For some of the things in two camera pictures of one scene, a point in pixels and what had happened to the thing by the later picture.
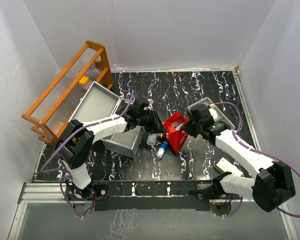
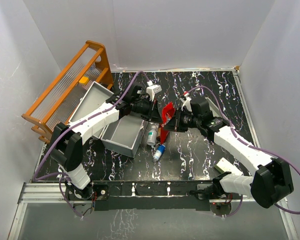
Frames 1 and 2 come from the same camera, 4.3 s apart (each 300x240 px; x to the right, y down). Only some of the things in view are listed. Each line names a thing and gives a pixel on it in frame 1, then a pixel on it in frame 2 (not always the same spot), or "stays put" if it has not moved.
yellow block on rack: [84, 80] stays put
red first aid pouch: [177, 135] to [168, 111]
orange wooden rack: [55, 106] stays put
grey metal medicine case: [98, 101] stays put
